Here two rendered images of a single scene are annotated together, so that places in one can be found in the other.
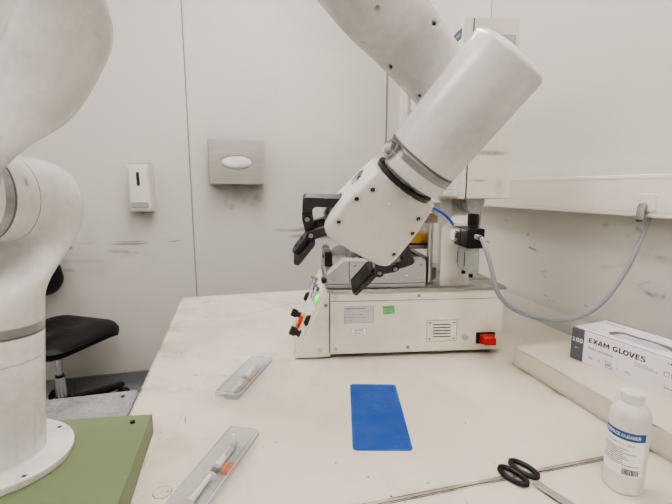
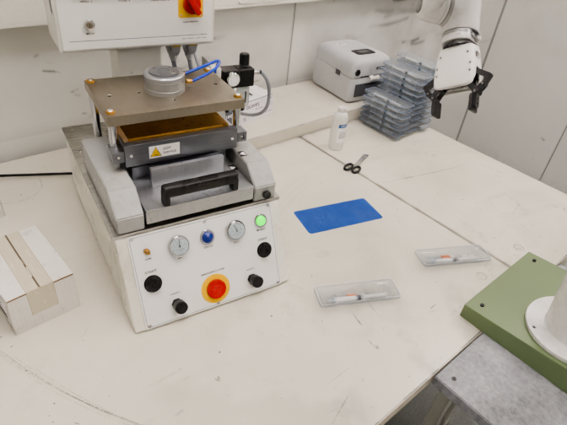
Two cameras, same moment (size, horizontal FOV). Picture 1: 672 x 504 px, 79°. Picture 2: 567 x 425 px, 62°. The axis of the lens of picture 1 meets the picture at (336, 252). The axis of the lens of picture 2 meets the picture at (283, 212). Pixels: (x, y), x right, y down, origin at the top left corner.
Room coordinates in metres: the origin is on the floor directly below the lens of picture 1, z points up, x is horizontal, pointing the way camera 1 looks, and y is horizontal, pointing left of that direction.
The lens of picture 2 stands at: (1.38, 0.74, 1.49)
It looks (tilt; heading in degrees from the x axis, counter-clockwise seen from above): 36 degrees down; 240
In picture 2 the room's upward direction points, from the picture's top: 7 degrees clockwise
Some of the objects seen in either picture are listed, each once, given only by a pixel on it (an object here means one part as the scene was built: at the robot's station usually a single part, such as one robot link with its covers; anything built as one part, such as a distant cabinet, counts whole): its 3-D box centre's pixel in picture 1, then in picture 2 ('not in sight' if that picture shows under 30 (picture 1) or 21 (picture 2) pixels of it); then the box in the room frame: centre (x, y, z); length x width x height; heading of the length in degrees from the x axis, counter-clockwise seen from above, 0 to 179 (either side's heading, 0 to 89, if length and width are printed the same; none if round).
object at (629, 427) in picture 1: (627, 439); (338, 127); (0.53, -0.42, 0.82); 0.05 x 0.05 x 0.14
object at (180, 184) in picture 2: (326, 254); (201, 186); (1.15, 0.03, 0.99); 0.15 x 0.02 x 0.04; 5
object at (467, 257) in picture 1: (465, 244); (234, 84); (0.95, -0.30, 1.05); 0.15 x 0.05 x 0.15; 5
